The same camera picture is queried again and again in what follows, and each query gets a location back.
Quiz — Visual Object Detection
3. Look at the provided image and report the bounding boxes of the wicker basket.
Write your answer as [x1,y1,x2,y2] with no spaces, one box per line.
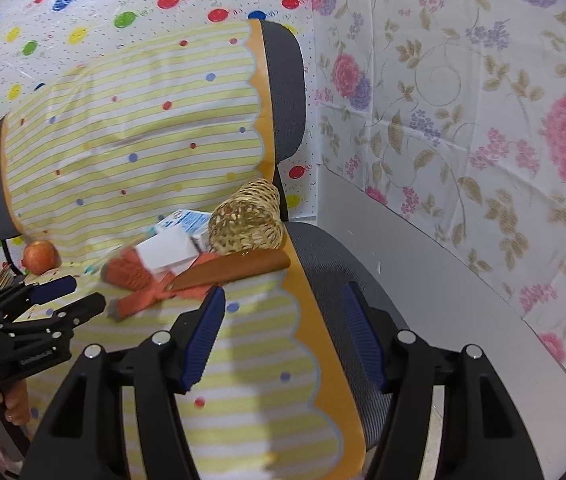
[207,178,286,256]

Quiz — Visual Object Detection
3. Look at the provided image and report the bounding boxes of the yellow striped plastic cloth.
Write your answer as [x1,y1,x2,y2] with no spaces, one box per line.
[0,21,366,480]

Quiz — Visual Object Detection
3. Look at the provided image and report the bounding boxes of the balloon print plastic sheet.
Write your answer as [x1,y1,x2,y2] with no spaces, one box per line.
[0,0,321,281]

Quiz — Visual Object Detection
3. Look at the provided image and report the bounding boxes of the blue and white carton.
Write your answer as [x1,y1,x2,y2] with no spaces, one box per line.
[154,209,214,253]

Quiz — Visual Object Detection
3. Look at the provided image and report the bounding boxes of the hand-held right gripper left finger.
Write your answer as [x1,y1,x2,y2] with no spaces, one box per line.
[20,286,226,480]

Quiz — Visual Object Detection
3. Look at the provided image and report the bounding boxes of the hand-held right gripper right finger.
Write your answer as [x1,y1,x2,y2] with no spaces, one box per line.
[341,282,546,480]

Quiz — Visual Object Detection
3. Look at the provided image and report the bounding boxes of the grey office chair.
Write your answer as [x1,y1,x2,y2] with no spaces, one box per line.
[0,21,414,461]

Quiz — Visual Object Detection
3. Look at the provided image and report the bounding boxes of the floral print plastic sheet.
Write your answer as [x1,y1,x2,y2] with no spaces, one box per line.
[308,0,566,401]

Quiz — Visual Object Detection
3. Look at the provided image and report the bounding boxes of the orange knitted glove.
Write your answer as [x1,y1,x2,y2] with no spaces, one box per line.
[100,250,224,323]

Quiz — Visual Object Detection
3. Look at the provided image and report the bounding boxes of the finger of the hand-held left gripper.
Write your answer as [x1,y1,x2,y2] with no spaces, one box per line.
[38,293,107,335]
[10,275,77,311]

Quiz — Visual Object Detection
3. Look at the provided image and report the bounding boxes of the white foam block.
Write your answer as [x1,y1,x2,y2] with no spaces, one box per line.
[136,230,199,273]

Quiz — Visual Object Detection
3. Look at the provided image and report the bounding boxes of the red apple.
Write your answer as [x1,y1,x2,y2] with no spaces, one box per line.
[22,240,60,276]

